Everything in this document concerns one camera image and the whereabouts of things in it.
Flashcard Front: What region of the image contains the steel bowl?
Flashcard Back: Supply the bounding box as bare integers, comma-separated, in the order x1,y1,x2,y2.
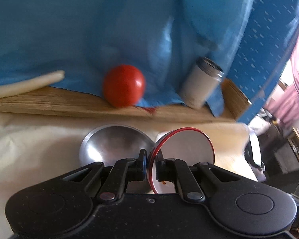
79,125,154,166

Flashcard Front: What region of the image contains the blue dotted fabric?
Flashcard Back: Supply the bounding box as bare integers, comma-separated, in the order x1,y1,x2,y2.
227,0,299,123

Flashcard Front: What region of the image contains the cream table cover sheet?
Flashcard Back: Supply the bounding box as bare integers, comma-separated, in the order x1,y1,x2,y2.
0,110,259,239

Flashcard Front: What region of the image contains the cream rolling pin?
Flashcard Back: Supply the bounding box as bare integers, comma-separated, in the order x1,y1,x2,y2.
0,70,65,98

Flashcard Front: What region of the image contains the blue cloth garment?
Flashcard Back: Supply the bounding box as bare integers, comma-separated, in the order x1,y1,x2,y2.
0,0,253,107

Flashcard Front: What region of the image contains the cream cylindrical cup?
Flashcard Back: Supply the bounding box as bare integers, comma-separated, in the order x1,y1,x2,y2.
179,57,224,110

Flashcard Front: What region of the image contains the red tomato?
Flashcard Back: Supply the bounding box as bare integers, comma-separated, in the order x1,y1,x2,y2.
102,64,146,108

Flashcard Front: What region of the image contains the wooden cutting board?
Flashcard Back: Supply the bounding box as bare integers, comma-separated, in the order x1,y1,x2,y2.
0,78,252,124

